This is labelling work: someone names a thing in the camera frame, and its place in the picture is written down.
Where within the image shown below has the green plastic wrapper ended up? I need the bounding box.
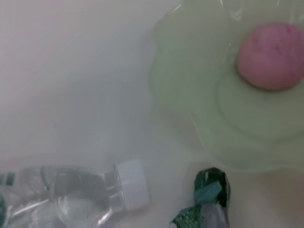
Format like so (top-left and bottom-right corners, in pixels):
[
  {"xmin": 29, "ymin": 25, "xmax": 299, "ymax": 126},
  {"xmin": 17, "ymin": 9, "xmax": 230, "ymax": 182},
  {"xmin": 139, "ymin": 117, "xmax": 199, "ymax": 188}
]
[{"xmin": 170, "ymin": 167, "xmax": 232, "ymax": 228}]

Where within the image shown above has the clear green-label water bottle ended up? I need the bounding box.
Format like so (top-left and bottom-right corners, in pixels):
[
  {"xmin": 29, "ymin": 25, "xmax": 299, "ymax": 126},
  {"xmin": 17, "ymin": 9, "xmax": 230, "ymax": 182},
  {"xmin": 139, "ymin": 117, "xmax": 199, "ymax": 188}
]
[{"xmin": 0, "ymin": 158, "xmax": 151, "ymax": 228}]

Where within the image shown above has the pink toy peach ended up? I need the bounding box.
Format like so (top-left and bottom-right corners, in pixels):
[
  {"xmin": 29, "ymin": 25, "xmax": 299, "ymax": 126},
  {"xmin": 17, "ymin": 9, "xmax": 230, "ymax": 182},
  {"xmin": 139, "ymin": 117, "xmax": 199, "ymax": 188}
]
[{"xmin": 236, "ymin": 25, "xmax": 304, "ymax": 91}]

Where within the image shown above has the translucent green fruit plate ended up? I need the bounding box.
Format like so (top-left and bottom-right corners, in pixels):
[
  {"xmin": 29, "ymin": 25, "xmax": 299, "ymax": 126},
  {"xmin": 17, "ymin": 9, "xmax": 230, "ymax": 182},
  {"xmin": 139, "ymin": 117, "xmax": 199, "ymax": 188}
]
[{"xmin": 148, "ymin": 0, "xmax": 304, "ymax": 175}]

